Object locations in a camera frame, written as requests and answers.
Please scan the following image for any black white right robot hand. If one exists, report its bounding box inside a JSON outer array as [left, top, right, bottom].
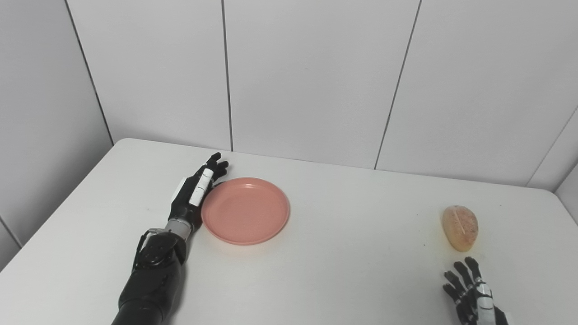
[[443, 256, 509, 325]]

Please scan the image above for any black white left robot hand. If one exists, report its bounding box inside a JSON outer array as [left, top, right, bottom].
[[169, 152, 229, 232]]

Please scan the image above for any pink round plate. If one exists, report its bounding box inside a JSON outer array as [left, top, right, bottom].
[[201, 177, 291, 246]]

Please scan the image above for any oval bread roll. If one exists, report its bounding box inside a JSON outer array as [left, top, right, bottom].
[[442, 205, 479, 252]]

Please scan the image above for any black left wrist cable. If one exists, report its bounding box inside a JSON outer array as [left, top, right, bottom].
[[131, 228, 170, 272]]

